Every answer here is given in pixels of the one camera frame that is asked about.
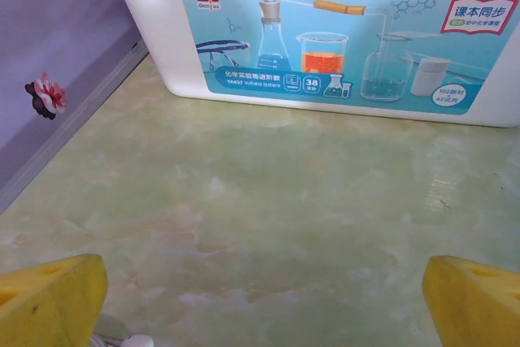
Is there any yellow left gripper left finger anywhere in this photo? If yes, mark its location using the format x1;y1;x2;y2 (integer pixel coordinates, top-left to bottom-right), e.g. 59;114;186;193
0;254;109;347

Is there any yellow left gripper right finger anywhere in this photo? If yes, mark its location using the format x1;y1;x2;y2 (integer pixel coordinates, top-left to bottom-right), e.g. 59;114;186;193
421;254;520;347

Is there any white storage box blue lid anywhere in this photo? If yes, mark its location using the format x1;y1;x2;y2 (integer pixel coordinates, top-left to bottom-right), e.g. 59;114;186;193
99;0;520;128

